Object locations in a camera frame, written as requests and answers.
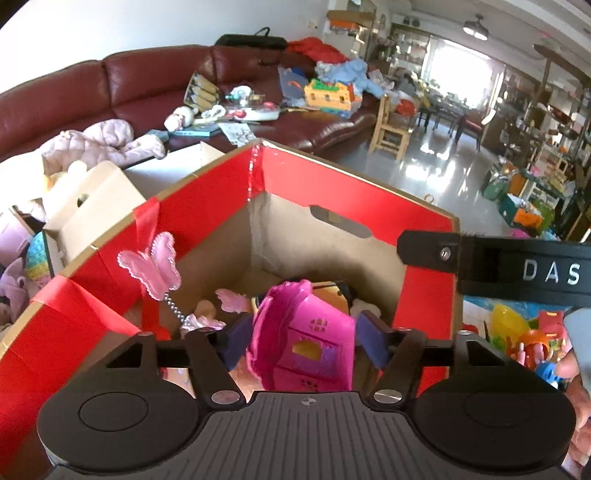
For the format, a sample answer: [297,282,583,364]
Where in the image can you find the lilac plush toy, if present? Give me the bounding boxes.
[0,208,47,324]

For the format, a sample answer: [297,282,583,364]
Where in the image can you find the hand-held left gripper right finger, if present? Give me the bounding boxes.
[358,310,539,411]

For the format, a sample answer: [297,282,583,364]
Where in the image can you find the wooden display shelf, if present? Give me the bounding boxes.
[499,41,591,195]

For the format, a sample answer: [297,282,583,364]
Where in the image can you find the wooden chair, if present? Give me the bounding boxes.
[368,92,419,160]

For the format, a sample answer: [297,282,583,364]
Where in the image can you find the green storage bin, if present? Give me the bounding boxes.
[480,173,511,201]

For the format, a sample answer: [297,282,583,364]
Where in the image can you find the ceiling lamp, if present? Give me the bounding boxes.
[462,14,490,40]

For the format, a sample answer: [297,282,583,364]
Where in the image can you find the orange plastic toy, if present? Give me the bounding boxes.
[515,330,561,370]

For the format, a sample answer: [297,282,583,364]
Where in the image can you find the red cardboard box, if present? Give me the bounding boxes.
[0,138,462,480]

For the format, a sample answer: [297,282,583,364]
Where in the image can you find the white pink doll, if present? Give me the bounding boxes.
[164,105,197,132]

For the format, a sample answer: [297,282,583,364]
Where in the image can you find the pink quilted jacket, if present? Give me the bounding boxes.
[39,119,167,174]

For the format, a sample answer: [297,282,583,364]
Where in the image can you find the pink butterfly wand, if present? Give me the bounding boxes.
[117,232,227,330]

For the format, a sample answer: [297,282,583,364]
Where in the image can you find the person's right hand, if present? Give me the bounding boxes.
[555,355,591,480]

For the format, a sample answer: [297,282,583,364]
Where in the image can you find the pink toy house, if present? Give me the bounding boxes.
[245,279,356,393]

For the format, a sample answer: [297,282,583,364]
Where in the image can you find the gold framed box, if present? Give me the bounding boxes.
[184,71,221,112]

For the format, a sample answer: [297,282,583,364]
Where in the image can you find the yellow green toy building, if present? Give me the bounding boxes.
[303,78,363,116]

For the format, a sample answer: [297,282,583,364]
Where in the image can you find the dark dining table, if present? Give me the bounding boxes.
[416,92,472,139]

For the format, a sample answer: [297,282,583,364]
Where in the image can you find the light blue clothes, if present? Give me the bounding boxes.
[316,58,393,97]

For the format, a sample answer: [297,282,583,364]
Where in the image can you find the orange storage bin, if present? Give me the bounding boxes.
[505,198,557,229]

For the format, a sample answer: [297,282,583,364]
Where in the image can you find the red clothes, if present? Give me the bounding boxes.
[286,37,349,63]

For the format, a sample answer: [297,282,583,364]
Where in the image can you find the blue book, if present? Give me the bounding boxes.
[171,124,222,138]

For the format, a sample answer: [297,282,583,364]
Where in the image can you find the black bag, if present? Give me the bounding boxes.
[215,27,288,51]

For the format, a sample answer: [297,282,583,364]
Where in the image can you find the blue paper bag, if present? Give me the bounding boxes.
[277,67,308,109]

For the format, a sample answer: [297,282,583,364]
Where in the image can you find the rainbow pop toy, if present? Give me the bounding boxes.
[25,231,54,284]

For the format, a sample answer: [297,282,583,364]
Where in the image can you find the white paper sheet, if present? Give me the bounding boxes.
[217,121,254,146]

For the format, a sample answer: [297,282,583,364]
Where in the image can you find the red roof toy house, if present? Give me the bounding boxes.
[538,310,568,340]

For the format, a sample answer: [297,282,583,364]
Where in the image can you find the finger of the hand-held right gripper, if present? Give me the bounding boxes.
[397,229,462,267]

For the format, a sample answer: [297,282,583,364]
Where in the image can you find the dark red leather sofa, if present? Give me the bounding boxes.
[0,44,379,162]

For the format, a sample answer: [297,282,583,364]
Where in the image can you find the small pink butterfly ornament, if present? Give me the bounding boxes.
[215,288,252,315]

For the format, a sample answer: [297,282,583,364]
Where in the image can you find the white cardboard box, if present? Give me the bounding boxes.
[42,141,227,268]

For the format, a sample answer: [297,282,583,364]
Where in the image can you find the yellow green plastic toy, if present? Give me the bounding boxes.
[489,302,532,352]

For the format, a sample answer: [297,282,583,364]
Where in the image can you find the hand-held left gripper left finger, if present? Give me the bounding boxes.
[95,311,257,411]

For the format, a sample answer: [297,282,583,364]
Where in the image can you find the white round toy set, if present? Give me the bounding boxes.
[224,85,282,123]

